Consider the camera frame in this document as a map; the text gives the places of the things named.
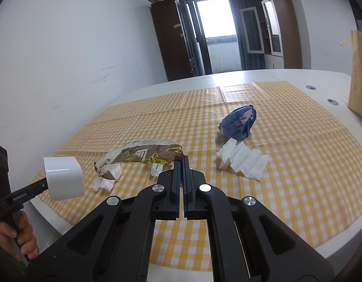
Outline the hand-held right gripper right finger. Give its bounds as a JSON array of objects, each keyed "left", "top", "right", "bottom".
[{"left": 183, "top": 156, "right": 336, "bottom": 282}]

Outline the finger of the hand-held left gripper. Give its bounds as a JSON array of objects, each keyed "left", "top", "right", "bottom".
[{"left": 21, "top": 180, "right": 50, "bottom": 200}]

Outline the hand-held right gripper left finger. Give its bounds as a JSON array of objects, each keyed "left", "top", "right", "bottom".
[{"left": 25, "top": 158, "right": 184, "bottom": 282}]

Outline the white cup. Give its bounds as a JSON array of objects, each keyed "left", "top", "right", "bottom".
[{"left": 43, "top": 156, "right": 84, "bottom": 202}]

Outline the brown gold snack packet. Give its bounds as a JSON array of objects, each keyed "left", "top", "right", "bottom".
[{"left": 93, "top": 139, "right": 185, "bottom": 180}]

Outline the person's green-sleeved left forearm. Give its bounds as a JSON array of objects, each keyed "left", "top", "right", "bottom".
[{"left": 5, "top": 257, "right": 27, "bottom": 275}]

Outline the person's left hand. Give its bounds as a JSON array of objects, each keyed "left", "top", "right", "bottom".
[{"left": 0, "top": 212, "right": 40, "bottom": 261}]

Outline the white folded tissue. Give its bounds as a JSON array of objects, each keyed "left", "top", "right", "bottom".
[{"left": 216, "top": 138, "right": 270, "bottom": 182}]

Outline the small crumpled white tissue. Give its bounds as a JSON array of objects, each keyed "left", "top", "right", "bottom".
[{"left": 91, "top": 178, "right": 115, "bottom": 192}]

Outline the dark blue wrapper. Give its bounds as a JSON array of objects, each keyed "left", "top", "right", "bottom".
[{"left": 218, "top": 104, "right": 256, "bottom": 141}]

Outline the yellow checkered tablecloth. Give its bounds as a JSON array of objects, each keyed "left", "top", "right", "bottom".
[{"left": 31, "top": 82, "right": 362, "bottom": 272}]

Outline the dark curtain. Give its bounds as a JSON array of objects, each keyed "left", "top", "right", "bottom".
[{"left": 225, "top": 0, "right": 268, "bottom": 71}]

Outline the dark brown wardrobe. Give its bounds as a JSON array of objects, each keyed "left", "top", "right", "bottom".
[{"left": 150, "top": 0, "right": 205, "bottom": 81}]

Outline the glass balcony door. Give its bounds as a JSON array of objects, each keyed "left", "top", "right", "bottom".
[{"left": 185, "top": 0, "right": 243, "bottom": 75}]

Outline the brown cabinet with glass doors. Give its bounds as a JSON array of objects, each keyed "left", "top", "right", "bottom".
[{"left": 239, "top": 0, "right": 302, "bottom": 70}]

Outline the brown paper bag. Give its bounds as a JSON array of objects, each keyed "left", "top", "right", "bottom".
[{"left": 339, "top": 30, "right": 362, "bottom": 119}]

